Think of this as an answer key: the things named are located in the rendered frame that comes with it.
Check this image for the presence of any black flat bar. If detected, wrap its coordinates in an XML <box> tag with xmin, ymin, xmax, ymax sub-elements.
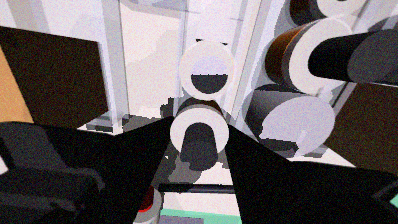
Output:
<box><xmin>158</xmin><ymin>183</ymin><xmax>235</xmax><ymax>194</ymax></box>

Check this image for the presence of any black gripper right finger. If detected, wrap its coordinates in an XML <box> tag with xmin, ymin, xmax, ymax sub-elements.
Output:
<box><xmin>224</xmin><ymin>124</ymin><xmax>398</xmax><ymax>224</ymax></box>

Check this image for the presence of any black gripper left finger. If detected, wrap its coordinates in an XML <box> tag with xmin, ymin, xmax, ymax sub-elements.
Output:
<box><xmin>0</xmin><ymin>116</ymin><xmax>175</xmax><ymax>224</ymax></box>

